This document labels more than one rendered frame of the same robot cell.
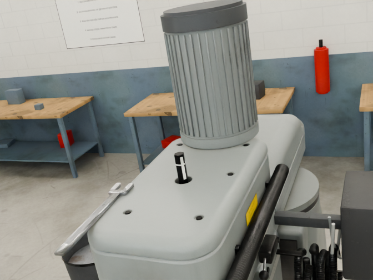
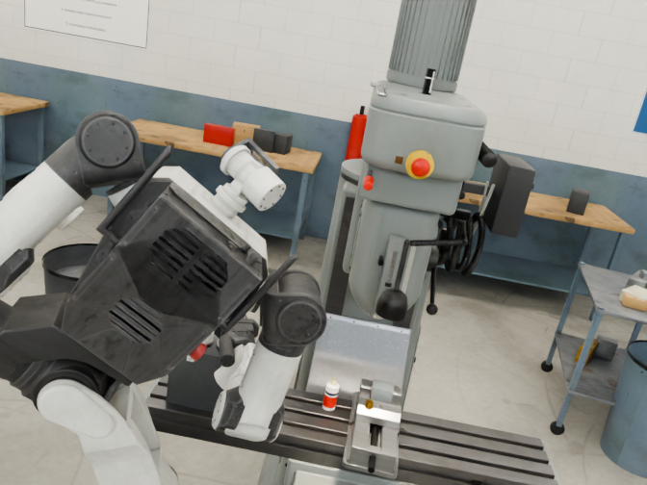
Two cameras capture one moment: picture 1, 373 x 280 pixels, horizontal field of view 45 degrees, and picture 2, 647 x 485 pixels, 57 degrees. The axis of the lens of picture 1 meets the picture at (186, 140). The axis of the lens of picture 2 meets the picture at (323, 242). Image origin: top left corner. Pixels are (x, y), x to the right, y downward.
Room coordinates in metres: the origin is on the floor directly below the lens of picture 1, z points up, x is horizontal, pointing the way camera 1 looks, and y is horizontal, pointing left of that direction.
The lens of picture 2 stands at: (-0.47, 0.78, 2.00)
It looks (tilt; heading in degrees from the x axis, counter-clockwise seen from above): 20 degrees down; 337
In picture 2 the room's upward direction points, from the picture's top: 10 degrees clockwise
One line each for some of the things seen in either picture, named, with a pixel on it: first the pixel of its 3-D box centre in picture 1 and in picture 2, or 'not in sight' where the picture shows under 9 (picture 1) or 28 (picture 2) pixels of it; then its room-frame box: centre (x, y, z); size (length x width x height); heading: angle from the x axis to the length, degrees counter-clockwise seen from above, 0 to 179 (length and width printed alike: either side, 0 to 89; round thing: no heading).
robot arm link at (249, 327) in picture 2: not in sight; (237, 338); (0.89, 0.39, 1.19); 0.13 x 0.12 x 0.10; 82
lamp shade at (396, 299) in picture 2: not in sight; (393, 301); (0.63, 0.11, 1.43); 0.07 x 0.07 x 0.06
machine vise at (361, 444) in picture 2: not in sight; (376, 418); (0.79, -0.02, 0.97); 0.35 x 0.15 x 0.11; 152
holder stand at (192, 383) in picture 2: not in sight; (212, 370); (1.00, 0.43, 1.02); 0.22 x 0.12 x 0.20; 63
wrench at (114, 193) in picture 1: (96, 215); (379, 89); (0.74, 0.19, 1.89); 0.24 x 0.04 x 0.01; 157
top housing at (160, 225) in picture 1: (191, 209); (418, 125); (0.85, 0.01, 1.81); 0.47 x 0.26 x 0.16; 155
